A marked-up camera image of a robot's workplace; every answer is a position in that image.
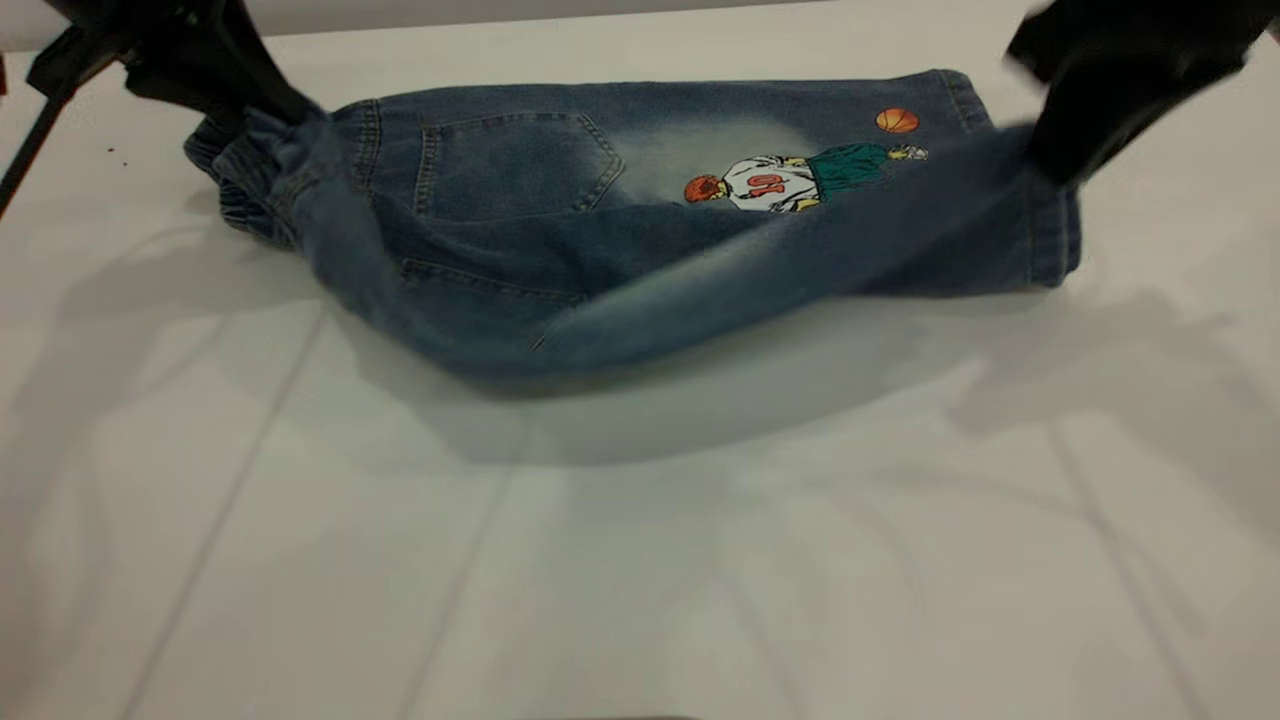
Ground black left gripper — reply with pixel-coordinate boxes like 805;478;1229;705
28;0;321;127

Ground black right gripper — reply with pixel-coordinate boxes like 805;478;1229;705
1005;0;1280;187

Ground blue denim shorts with print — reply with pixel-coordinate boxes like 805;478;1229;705
183;68;1083;386

